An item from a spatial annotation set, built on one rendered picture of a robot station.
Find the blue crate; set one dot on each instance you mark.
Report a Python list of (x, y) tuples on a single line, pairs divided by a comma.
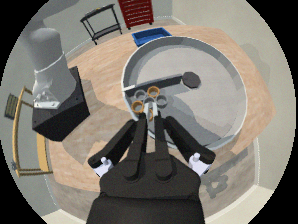
[(148, 35)]

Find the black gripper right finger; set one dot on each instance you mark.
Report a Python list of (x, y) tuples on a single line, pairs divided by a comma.
[(201, 158)]

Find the grey metal bushing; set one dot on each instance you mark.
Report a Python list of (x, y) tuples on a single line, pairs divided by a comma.
[(161, 96), (147, 99), (138, 93)]

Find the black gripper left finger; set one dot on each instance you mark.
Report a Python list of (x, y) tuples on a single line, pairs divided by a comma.
[(114, 150)]

